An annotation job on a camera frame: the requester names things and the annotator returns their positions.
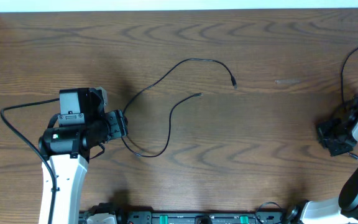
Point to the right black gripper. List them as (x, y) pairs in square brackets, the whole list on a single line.
[(322, 130)]

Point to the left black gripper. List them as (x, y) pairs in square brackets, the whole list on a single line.
[(119, 122)]

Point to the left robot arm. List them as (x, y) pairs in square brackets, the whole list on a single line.
[(81, 124)]

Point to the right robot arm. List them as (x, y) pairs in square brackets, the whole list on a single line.
[(344, 208)]

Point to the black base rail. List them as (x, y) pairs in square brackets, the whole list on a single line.
[(106, 213)]

